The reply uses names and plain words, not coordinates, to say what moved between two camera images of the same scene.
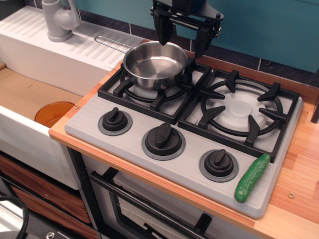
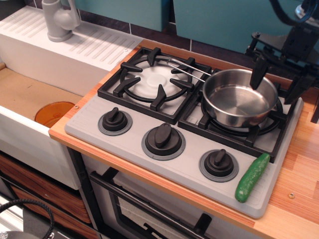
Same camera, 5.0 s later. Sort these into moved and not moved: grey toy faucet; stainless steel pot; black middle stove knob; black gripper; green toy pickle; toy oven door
Moved: black gripper; stainless steel pot
Not moved: black middle stove knob; green toy pickle; grey toy faucet; toy oven door
